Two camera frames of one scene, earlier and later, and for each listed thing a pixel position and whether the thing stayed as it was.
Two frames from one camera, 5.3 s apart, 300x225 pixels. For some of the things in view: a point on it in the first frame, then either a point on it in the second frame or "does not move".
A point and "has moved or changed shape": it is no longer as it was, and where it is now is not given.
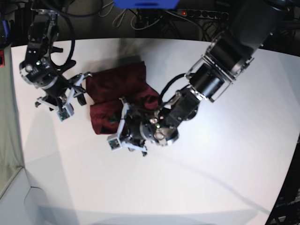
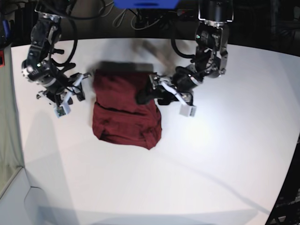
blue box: x=146 y=4 does not move
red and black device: x=2 y=63 does not move
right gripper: x=129 y=132 to x=184 y=78
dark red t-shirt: x=108 y=88 has moved or changed shape
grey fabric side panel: x=11 y=161 does not move
